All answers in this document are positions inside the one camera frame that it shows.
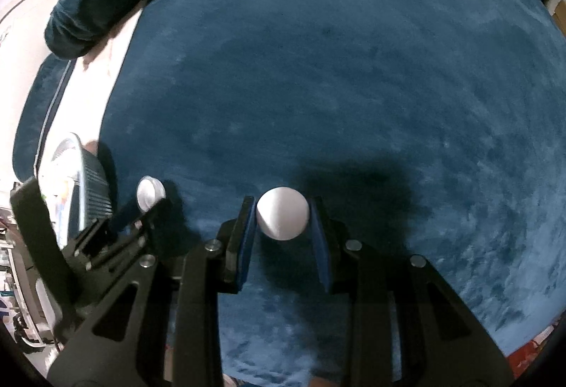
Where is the blue plush carpet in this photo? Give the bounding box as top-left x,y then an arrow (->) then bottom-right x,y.
95,0 -> 566,387

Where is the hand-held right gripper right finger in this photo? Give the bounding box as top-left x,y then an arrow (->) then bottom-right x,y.
308,197 -> 516,387

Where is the red patterned object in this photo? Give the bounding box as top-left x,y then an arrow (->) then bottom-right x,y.
508,323 -> 559,370

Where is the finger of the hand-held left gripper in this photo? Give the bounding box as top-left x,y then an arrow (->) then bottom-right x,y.
65,216 -> 116,257
110,196 -> 172,239

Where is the blue mat with pale trim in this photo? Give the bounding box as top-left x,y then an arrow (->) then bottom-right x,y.
12,55 -> 74,183

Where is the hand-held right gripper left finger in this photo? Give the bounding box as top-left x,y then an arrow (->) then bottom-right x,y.
46,195 -> 258,387

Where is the grey ribbed plastic basket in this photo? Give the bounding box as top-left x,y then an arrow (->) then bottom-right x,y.
48,132 -> 114,238

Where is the white ball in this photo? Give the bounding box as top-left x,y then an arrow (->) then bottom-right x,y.
256,186 -> 309,241

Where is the white cable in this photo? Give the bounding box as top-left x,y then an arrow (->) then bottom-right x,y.
0,0 -> 50,30

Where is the small white cup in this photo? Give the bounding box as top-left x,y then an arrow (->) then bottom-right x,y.
136,176 -> 167,213

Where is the tan cardboard box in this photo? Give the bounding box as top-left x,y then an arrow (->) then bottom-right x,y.
545,0 -> 566,34

